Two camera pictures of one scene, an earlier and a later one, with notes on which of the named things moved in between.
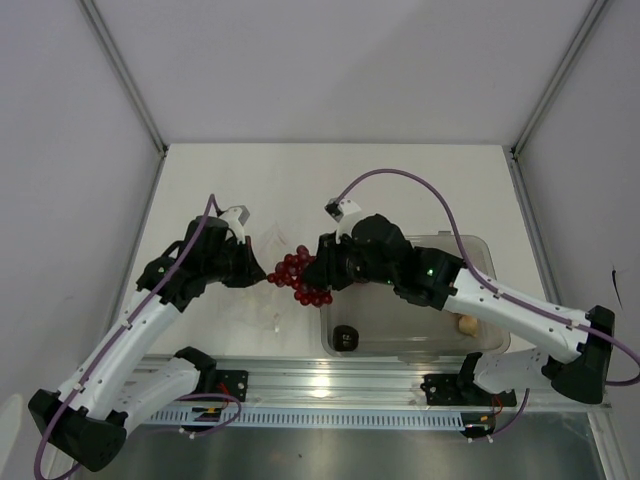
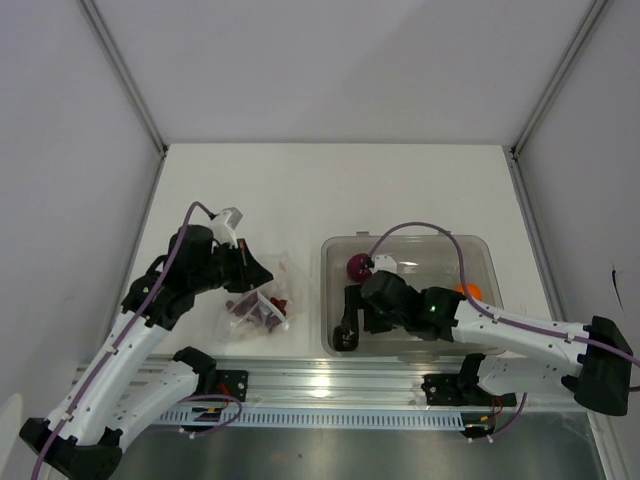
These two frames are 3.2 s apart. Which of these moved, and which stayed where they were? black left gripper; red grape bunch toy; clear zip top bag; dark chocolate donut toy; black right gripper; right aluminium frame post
Moved: clear zip top bag; red grape bunch toy; black right gripper
Stayed: dark chocolate donut toy; right aluminium frame post; black left gripper
